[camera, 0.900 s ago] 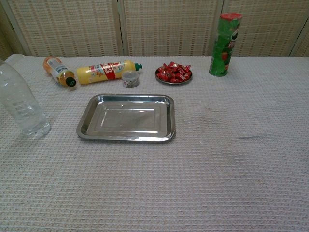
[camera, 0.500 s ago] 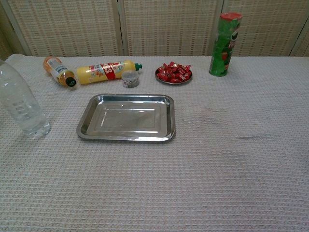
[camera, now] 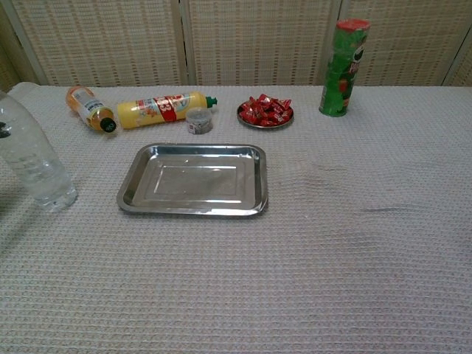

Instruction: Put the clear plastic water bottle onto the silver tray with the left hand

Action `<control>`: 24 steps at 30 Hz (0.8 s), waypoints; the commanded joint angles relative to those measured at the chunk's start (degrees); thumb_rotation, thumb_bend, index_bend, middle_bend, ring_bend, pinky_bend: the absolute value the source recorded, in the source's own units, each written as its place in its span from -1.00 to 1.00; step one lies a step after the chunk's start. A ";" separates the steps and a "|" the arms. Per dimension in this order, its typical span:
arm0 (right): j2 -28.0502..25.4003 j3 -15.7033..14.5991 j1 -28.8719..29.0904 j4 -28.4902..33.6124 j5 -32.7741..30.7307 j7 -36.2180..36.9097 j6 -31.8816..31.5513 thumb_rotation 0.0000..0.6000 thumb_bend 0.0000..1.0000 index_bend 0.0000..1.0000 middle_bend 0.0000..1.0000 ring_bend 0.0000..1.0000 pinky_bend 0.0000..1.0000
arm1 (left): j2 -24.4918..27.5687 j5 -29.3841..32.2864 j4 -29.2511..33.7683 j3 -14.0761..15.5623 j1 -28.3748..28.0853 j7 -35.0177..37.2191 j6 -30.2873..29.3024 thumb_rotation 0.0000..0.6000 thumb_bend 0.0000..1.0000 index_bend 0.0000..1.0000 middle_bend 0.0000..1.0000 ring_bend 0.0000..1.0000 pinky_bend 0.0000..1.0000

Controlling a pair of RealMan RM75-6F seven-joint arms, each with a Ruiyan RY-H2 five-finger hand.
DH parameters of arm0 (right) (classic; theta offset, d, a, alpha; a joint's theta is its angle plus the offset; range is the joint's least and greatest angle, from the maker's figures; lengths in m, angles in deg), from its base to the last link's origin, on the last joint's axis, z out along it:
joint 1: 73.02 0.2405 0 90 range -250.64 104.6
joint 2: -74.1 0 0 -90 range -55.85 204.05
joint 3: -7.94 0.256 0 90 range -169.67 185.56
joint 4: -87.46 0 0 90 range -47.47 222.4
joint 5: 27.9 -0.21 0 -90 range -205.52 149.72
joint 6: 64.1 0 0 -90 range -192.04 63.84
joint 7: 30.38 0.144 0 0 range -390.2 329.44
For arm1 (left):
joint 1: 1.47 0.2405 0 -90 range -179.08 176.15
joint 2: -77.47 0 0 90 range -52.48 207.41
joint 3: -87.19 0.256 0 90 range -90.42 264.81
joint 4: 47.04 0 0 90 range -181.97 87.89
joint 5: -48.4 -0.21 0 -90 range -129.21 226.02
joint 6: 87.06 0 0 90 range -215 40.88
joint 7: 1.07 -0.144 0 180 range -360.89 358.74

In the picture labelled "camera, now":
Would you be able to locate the transparent plastic water bottle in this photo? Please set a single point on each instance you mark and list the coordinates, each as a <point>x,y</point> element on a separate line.
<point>35,162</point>

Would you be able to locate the rectangular stainless steel tray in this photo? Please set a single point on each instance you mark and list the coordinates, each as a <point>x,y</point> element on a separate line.
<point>193,180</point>

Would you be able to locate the yellow bottle green cap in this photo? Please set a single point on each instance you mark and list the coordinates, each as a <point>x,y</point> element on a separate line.
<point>155,109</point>

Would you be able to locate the orange drink bottle black cap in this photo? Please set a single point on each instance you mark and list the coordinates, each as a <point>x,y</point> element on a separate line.
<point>89,107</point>

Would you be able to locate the round metal plate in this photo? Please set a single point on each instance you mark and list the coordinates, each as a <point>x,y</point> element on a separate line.
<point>265,124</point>

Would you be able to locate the small clear round jar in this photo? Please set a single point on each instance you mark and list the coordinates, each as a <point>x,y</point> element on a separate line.
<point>199,121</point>

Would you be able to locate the bowl of red candies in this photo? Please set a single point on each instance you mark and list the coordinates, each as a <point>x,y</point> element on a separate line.
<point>265,110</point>

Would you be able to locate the white woven tablecloth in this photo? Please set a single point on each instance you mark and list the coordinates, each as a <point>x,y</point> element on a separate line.
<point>295,265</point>

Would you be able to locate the woven bamboo screen panel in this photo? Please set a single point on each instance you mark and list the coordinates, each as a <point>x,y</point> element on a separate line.
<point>409,40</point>
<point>103,40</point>
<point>465,68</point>
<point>7,48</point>
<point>258,40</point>

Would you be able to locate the green Pringles can red lid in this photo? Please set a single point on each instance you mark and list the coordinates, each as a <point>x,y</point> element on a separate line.
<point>343,73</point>

